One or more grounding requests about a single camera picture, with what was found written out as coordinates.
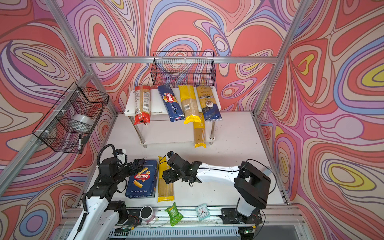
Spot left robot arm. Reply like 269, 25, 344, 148
68, 144, 145, 240

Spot long yellow Pastatime bag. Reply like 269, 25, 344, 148
193, 113, 207, 148

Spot blue Barilla rigatoni box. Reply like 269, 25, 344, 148
125, 159, 159, 199

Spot dark blue yellow spaghetti bag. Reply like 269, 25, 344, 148
197, 86, 222, 122

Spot blue Barilla spaghetti box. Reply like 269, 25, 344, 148
158, 85, 185, 122

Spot silver tape roll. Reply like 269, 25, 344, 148
72, 114, 94, 128

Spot black marker pen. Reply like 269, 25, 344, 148
78, 134, 82, 152

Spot green snack pouch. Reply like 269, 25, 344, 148
165, 203, 184, 227

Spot short yellow Pastatime bag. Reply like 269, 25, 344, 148
158, 156, 175, 203

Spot red spaghetti bag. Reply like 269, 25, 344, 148
134, 85, 151, 125

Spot black wire basket back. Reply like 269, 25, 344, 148
151, 51, 216, 88

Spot black wire basket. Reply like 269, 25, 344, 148
151, 51, 216, 88
33, 83, 109, 154

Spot white two-tier shelf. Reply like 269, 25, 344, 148
123, 86, 222, 149

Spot black wire basket left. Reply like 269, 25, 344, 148
33, 83, 109, 154

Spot yellow barcode spaghetti bag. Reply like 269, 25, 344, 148
179, 85, 202, 125

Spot teal alarm clock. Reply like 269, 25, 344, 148
196, 204, 211, 221

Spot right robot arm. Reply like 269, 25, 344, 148
161, 151, 271, 223

